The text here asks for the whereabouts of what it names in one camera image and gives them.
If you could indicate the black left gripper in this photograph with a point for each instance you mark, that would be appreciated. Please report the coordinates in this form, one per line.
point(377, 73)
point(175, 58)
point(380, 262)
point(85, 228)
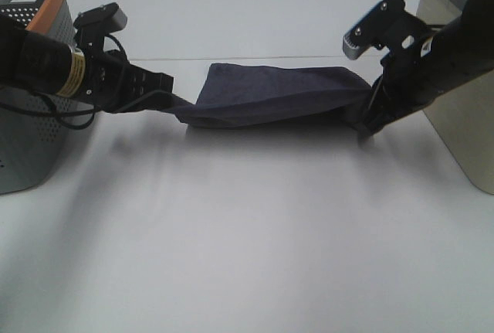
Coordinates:
point(114, 85)

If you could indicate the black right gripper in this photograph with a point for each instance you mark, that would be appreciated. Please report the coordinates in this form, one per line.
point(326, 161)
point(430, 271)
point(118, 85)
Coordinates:
point(410, 82)

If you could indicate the dark grey towel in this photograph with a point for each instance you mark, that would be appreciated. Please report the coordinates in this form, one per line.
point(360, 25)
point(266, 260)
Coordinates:
point(235, 96)

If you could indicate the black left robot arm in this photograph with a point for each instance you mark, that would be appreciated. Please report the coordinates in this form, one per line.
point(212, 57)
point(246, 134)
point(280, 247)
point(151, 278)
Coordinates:
point(39, 64)

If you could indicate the beige bin with grey rim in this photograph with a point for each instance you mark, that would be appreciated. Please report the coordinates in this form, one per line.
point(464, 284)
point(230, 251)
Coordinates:
point(463, 118)

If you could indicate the grey basket with orange rim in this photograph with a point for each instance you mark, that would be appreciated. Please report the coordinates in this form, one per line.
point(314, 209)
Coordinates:
point(33, 125)

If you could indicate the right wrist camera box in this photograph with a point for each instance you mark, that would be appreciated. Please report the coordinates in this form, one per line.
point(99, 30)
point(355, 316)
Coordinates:
point(386, 25)

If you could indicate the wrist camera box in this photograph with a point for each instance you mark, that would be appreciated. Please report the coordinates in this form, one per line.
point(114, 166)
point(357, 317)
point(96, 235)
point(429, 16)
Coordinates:
point(386, 25)
point(99, 21)

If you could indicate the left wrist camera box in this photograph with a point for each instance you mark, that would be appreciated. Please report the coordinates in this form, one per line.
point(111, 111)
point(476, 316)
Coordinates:
point(99, 21)

